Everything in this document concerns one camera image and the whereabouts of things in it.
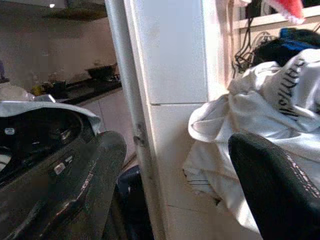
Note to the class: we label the dark blue fabric bag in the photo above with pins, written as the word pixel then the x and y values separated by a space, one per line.
pixel 130 190

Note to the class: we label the white plastic bag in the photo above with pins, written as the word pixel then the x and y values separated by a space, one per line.
pixel 13 92

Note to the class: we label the pink plush toy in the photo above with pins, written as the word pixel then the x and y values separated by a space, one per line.
pixel 292 10

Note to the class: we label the black wok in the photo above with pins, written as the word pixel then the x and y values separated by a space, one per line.
pixel 102 71

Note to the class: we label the white clothes bundle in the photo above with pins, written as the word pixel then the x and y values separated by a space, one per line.
pixel 250 112

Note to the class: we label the black kitchen countertop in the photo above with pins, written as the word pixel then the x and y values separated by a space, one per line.
pixel 95 88

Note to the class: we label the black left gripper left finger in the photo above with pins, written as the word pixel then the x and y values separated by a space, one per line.
pixel 100 175

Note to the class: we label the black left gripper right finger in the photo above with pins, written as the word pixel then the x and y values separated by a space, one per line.
pixel 275 195

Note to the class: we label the black and blue garment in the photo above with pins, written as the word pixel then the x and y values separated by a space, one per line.
pixel 270 50

